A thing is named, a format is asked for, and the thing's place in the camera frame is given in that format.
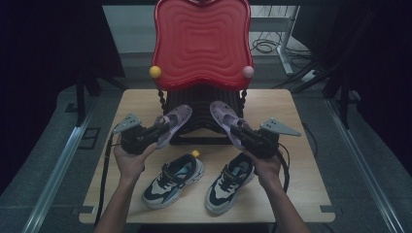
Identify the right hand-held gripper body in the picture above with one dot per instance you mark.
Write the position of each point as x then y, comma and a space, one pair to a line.
265, 144

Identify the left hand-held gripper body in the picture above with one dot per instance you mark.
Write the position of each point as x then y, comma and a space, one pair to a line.
137, 140

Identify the purple child's sandal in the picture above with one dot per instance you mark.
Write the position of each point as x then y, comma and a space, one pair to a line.
222, 113
179, 116

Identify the black and white child's sneaker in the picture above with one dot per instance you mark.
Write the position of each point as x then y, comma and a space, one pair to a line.
226, 189
171, 181

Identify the red and black shoe rack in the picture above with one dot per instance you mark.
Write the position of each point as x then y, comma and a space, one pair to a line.
202, 45

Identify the person's right hand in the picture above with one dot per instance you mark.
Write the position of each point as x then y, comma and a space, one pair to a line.
267, 170

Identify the person's left hand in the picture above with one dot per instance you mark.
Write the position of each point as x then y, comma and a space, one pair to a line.
131, 166

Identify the black metal stand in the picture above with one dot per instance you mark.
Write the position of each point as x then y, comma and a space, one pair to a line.
345, 103
81, 100

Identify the white power strip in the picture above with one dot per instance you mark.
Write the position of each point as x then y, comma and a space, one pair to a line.
309, 76

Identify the dark curtain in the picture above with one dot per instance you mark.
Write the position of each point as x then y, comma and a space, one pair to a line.
39, 64
382, 64

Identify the aluminium floor rail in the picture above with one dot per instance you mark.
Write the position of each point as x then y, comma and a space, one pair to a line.
359, 155
61, 161

